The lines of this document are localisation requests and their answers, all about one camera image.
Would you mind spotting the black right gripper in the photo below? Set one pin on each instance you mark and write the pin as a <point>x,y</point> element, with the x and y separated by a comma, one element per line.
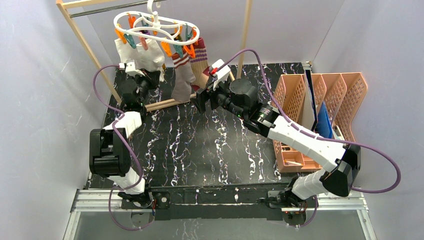
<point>205,98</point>

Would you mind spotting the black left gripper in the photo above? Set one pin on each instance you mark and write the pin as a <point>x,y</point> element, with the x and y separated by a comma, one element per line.
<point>149,77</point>

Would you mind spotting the white fluffy sock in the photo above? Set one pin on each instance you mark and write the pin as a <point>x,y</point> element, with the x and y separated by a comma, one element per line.
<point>126,52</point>
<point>151,59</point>

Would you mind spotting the grey sock with red stripes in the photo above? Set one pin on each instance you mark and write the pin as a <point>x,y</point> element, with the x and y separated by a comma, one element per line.
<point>184,77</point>

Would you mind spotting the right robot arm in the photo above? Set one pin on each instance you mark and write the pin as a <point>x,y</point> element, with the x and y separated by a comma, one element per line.
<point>339,162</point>

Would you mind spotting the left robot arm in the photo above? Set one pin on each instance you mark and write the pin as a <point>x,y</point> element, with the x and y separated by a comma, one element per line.
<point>109,154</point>

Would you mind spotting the white plastic clip hanger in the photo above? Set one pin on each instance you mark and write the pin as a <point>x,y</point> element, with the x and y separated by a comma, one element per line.
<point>181,35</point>

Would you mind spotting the beige purple striped sock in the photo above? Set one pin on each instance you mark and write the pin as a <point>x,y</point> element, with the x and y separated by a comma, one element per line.
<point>200,65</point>

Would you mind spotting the metal hanging rod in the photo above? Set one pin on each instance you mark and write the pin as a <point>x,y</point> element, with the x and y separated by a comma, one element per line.
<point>107,9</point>

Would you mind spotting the white board in organizer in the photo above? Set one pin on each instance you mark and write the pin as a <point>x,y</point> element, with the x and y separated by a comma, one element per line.
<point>309,117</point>

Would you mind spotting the orange plastic desk organizer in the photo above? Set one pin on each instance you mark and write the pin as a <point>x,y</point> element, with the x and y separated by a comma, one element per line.
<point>326,102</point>

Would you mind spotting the blue folder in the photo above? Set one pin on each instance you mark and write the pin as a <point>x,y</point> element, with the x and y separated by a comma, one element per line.
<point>323,126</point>

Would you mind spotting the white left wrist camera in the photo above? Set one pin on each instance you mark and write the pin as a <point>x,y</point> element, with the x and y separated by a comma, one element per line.
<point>130,67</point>

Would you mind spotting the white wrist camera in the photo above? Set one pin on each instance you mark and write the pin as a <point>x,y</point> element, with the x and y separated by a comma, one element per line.
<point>130,67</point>
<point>220,72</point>

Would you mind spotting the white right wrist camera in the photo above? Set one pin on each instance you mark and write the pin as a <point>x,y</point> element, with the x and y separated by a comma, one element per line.
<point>220,72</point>

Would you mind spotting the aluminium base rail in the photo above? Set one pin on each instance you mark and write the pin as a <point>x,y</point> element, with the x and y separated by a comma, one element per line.
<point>162,198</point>

